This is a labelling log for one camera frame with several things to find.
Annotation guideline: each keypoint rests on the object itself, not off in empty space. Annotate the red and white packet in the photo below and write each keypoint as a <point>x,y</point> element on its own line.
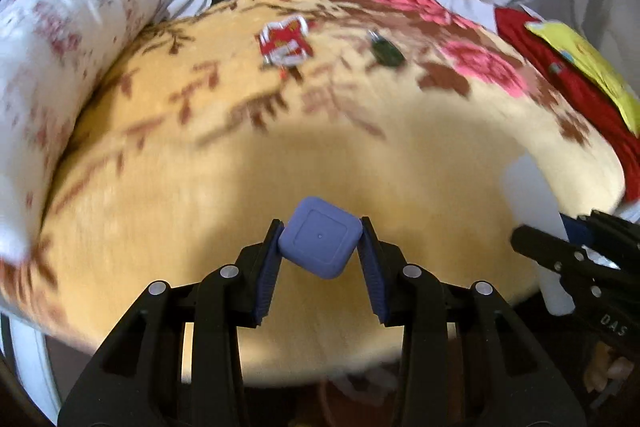
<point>285,39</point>

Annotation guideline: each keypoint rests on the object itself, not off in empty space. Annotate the red cloth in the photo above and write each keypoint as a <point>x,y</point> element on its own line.
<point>575,87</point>

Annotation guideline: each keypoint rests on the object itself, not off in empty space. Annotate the plush floral blanket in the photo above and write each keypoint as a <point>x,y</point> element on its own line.
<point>250,147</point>

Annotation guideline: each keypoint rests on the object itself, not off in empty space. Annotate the dark green small bottle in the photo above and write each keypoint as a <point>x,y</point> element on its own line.
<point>387,53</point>

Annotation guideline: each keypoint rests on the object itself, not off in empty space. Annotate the blue square case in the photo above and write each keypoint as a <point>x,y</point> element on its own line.
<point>320,237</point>

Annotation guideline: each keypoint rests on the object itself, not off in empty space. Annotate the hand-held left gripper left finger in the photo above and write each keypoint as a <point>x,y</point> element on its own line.
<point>265,277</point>

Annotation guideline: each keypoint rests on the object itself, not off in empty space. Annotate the white floral bolster pillow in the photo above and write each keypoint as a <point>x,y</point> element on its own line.
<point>60,57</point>

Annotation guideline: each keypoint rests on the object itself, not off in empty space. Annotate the yellow printed cloth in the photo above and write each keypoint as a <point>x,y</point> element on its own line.
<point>590,62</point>

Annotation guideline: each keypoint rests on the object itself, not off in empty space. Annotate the person's right hand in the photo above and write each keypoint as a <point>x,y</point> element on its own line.
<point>607,369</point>

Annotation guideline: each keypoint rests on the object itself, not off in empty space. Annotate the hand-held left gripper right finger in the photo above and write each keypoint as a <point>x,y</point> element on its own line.
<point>375,277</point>

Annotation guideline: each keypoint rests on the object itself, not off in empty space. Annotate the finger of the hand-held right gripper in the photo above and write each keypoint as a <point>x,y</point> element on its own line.
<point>545,247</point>
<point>575,229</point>

